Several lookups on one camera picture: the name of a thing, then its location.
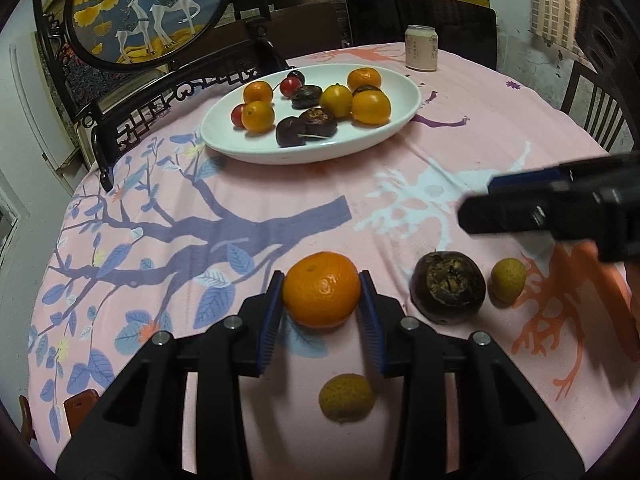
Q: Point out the small red cherry tomato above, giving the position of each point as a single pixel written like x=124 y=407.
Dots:
x=237 y=116

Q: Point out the large orange mandarin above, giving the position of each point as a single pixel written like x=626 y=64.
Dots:
x=322 y=290

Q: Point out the round deer painting screen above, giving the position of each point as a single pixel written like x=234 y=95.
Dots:
x=85 y=40

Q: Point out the person's right hand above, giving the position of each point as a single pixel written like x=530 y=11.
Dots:
x=633 y=280

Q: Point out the dark purple plum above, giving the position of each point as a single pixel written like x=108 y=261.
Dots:
x=290 y=132

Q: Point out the oval orange kumquat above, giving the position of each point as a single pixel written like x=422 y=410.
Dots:
x=371 y=108

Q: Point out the dark wooden side chair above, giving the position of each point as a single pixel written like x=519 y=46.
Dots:
x=593 y=104

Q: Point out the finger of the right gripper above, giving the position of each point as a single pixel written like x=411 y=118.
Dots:
x=525 y=179
x=501 y=213

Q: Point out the small orange mandarin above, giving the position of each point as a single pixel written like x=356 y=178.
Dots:
x=258 y=91

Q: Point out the large dark water chestnut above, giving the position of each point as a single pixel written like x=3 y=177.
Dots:
x=447 y=287

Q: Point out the white oval plate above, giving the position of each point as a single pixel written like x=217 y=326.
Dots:
x=219 y=134

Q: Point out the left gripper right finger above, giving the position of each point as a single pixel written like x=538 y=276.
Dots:
x=467 y=412

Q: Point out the pink deer print tablecloth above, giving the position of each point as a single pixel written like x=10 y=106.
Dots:
x=186 y=234

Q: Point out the yellow round tomato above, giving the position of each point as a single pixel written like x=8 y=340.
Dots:
x=336 y=100

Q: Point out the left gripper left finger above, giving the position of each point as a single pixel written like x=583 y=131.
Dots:
x=174 y=411

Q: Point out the black carved wooden chair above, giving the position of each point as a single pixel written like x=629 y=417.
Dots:
x=121 y=128

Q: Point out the brown leather phone case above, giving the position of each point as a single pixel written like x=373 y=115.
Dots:
x=78 y=406

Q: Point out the tan longan front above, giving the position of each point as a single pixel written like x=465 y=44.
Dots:
x=507 y=280

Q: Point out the dark purple cherry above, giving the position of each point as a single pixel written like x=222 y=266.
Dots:
x=297 y=75

